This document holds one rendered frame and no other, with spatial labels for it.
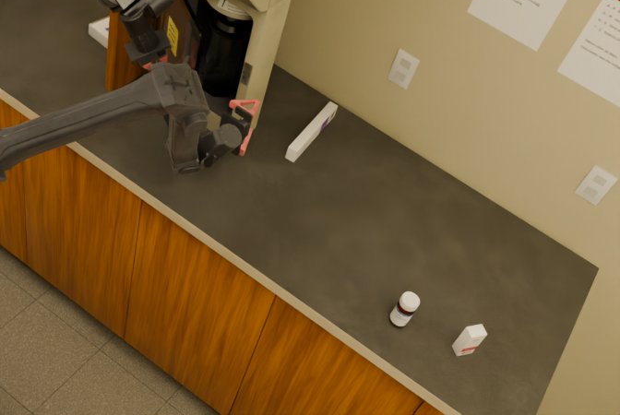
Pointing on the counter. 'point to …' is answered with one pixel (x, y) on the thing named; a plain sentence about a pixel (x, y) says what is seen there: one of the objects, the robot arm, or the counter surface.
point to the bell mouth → (225, 6)
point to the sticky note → (172, 35)
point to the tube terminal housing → (265, 42)
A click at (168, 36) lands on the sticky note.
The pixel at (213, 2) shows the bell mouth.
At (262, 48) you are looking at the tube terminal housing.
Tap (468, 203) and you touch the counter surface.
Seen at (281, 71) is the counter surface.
